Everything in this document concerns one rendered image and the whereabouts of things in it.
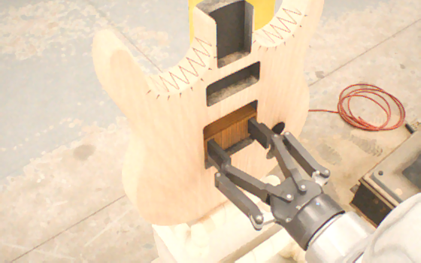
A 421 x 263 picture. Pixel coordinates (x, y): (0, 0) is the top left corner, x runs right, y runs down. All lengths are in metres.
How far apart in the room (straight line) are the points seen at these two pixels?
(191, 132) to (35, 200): 1.86
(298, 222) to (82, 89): 2.43
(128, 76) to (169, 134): 0.13
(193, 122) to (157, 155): 0.07
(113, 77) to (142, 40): 2.71
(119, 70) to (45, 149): 2.14
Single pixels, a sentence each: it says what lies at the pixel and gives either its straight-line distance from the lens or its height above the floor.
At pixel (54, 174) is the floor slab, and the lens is 2.44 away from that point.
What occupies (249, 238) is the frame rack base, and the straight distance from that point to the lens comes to 0.86.
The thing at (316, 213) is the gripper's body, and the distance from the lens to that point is 0.54.
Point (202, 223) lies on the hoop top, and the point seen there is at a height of 1.21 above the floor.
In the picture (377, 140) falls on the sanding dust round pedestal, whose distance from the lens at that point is 2.60.
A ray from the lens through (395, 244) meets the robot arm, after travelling 0.34.
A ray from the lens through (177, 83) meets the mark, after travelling 0.53.
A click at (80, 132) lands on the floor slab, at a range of 2.59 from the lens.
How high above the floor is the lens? 1.87
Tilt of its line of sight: 49 degrees down
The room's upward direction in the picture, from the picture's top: straight up
